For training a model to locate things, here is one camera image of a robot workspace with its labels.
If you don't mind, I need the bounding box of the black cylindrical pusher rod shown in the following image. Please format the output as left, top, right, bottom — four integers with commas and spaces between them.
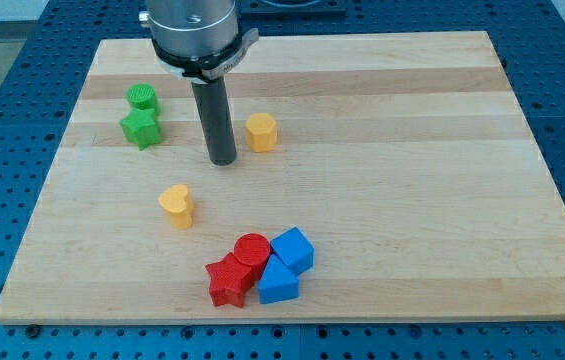
192, 77, 237, 166

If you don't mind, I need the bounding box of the yellow hexagon block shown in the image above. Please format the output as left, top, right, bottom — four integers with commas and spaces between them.
245, 113, 278, 153

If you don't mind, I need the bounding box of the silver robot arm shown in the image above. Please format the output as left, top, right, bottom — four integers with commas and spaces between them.
138, 0, 259, 166

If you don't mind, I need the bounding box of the green cylinder block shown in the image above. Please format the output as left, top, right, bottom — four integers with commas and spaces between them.
126, 83, 161, 116

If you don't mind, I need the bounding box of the green star block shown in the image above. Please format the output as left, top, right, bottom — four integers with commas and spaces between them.
119, 108, 162, 150

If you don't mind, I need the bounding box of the black mounting plate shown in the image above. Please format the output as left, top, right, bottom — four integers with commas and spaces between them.
240, 0, 348, 15

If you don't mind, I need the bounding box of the yellow heart block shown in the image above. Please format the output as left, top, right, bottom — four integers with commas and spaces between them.
158, 184, 195, 229

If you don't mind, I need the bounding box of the red cylinder block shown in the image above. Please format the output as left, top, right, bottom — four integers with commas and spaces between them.
233, 233, 271, 281

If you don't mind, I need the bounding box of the blue cube block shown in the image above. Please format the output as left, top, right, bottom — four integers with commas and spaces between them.
271, 227, 314, 275

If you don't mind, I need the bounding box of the wooden board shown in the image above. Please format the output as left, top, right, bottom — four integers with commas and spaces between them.
0, 31, 565, 325

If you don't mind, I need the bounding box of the red star block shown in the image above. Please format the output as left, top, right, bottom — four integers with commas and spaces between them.
205, 253, 254, 308

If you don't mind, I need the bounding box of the blue triangle block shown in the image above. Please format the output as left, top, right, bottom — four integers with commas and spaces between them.
258, 254, 299, 304

